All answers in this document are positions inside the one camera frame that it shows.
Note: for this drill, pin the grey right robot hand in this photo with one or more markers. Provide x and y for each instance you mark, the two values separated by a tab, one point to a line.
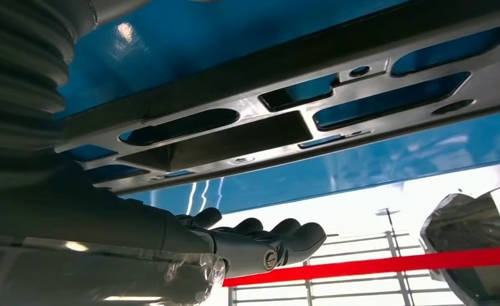
85	228

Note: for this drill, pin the white metal barrier fence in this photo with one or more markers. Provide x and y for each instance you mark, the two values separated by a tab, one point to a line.
308	295

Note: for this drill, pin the red barrier belt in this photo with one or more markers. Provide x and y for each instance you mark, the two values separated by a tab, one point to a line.
380	265

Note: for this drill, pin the white car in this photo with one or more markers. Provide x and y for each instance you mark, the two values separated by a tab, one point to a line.
465	224

